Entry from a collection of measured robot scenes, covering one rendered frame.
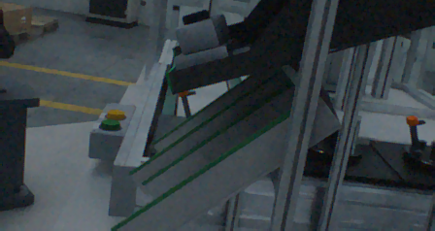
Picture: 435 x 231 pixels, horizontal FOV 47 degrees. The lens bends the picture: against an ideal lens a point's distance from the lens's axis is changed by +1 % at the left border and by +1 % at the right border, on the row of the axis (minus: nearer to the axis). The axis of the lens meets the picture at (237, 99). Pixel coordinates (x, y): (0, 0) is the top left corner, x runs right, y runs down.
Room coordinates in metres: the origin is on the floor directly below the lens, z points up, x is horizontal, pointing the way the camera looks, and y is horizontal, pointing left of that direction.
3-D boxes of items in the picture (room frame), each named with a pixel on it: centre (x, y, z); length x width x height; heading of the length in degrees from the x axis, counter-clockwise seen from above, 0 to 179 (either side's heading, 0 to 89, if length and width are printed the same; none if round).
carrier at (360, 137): (1.01, -0.22, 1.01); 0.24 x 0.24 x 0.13; 7
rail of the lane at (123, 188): (1.24, 0.22, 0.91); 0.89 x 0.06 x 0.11; 7
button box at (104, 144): (1.04, 0.26, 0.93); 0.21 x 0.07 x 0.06; 7
